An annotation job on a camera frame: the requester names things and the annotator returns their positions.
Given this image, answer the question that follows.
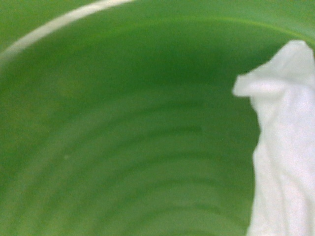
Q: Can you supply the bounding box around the white paper tissue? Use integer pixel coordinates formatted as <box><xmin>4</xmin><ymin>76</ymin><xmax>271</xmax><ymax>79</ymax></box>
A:
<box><xmin>232</xmin><ymin>40</ymin><xmax>315</xmax><ymax>236</ymax></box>

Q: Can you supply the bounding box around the green plastic plate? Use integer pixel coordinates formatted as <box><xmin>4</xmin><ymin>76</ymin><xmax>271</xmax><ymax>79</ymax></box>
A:
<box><xmin>0</xmin><ymin>0</ymin><xmax>315</xmax><ymax>236</ymax></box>

